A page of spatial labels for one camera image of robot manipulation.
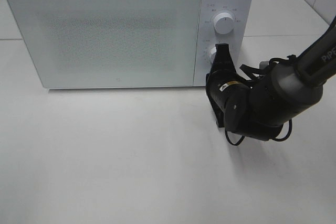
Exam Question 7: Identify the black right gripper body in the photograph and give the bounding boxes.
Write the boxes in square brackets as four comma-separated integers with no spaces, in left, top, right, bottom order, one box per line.
[206,43,248,128]

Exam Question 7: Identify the white microwave door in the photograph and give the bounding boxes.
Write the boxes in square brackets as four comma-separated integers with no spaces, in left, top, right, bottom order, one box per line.
[8,0,200,89]

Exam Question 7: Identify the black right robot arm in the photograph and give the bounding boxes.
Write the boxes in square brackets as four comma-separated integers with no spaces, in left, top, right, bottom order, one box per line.
[206,22,335,142]

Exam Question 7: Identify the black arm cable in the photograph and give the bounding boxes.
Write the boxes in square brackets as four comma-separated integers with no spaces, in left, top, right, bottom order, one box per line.
[224,62,302,146]

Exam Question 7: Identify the white microwave oven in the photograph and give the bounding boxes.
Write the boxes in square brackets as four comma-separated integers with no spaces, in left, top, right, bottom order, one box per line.
[7,0,251,89]

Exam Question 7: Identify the white microwave knob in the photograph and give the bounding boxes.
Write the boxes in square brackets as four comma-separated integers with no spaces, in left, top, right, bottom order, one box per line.
[212,10,235,35]
[207,47,216,64]

